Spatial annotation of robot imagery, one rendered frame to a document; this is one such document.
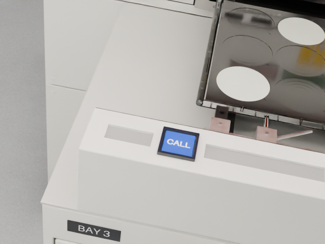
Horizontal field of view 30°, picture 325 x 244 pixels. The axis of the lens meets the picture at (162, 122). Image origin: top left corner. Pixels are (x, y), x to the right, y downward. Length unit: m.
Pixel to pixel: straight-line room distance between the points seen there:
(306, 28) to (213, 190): 0.55
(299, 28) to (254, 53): 0.15
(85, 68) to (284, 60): 0.59
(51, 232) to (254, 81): 0.46
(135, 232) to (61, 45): 0.71
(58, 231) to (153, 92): 0.34
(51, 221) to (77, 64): 0.66
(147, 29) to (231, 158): 0.54
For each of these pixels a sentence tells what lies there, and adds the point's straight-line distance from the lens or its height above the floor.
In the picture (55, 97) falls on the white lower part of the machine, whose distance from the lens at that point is 1.70.
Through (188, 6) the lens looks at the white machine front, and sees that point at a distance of 1.44.
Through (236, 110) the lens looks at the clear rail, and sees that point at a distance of 1.08.
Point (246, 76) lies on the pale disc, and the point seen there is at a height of 0.90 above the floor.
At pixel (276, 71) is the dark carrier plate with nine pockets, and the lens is 1.19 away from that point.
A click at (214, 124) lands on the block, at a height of 0.91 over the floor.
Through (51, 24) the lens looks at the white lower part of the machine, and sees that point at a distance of 1.55.
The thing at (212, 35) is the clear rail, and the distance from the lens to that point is 1.24.
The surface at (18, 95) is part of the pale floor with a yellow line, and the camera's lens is 2.44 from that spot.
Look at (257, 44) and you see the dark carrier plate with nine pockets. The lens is 1.25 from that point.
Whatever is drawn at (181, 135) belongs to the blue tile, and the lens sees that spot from 0.91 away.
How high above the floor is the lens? 1.59
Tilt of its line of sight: 43 degrees down
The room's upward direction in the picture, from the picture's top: 9 degrees clockwise
